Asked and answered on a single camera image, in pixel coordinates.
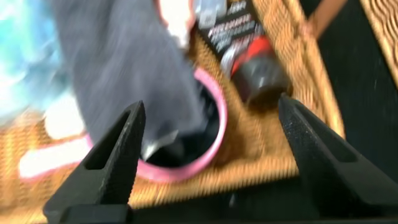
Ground pink mug dark inside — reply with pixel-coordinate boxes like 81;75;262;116
86;67;229;184

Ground black cosmetic tube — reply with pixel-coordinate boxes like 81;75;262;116
193;0;294;109

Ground light blue bath loofah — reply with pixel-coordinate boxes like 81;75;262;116
0;0;73;126

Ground grey towel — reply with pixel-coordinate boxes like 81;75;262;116
50;0;210;154

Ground pink lotion bottle white cap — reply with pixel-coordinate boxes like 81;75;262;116
154;0;197;49

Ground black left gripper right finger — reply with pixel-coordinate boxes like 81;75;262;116
277;93;398;219

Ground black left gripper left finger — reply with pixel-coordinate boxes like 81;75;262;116
42;100;147;223

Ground wicker basket with household items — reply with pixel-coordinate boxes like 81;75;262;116
0;0;348;224

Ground wicker basket with food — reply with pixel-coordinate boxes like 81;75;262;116
359;0;398;88

